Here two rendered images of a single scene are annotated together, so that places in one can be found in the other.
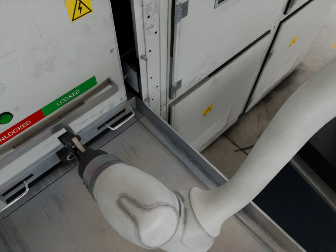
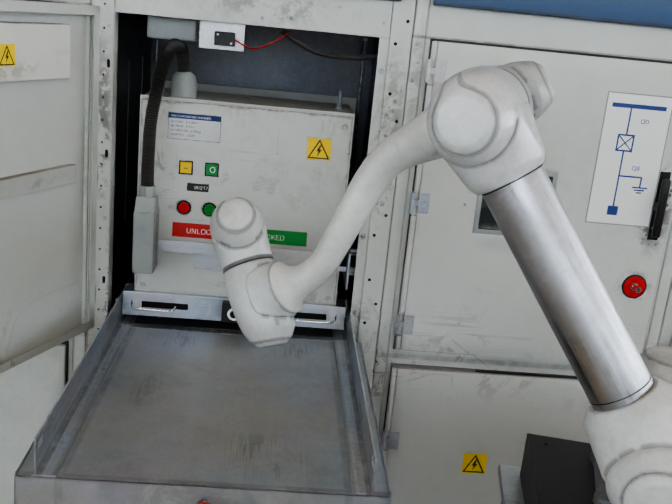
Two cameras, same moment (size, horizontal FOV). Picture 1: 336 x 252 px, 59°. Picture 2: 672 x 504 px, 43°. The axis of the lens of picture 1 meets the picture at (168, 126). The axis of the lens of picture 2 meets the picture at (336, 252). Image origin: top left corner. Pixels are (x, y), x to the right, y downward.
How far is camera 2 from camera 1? 1.48 m
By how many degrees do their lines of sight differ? 52
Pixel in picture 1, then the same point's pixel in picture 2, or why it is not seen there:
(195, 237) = (258, 279)
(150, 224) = (231, 203)
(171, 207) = (252, 209)
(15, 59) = (248, 160)
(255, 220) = (360, 437)
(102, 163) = not seen: hidden behind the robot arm
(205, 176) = (350, 394)
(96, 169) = not seen: hidden behind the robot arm
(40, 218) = (157, 340)
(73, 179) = (216, 338)
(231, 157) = not seen: outside the picture
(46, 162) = (208, 304)
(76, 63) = (294, 202)
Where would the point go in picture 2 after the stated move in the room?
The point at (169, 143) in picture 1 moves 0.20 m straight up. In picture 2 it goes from (343, 363) to (352, 280)
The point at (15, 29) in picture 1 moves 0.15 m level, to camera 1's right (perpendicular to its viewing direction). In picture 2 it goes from (261, 136) to (309, 147)
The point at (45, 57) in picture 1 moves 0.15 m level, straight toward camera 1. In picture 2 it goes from (270, 175) to (253, 186)
